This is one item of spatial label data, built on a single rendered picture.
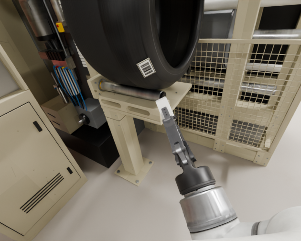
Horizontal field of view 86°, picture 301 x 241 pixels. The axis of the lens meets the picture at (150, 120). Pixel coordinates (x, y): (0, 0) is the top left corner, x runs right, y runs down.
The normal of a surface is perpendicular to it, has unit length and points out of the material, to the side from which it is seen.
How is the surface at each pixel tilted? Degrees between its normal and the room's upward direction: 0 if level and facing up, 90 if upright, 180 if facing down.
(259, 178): 0
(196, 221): 52
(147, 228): 0
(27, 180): 90
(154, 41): 92
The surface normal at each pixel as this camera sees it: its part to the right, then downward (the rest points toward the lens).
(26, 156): 0.85, 0.24
